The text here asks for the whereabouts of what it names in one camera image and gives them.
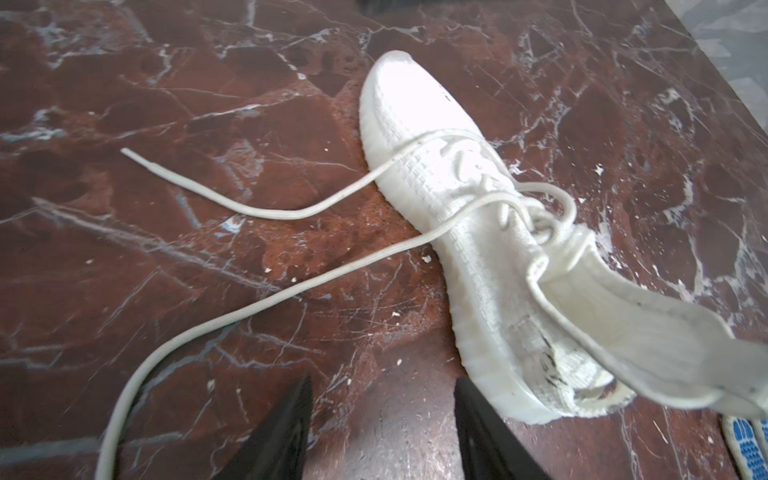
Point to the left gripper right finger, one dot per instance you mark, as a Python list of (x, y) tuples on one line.
[(488, 448)]

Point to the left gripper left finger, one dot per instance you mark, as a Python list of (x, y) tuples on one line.
[(277, 447)]

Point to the white knit sneaker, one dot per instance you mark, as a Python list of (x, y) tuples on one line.
[(544, 327)]

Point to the blue dotted work glove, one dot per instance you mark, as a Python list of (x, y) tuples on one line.
[(747, 443)]

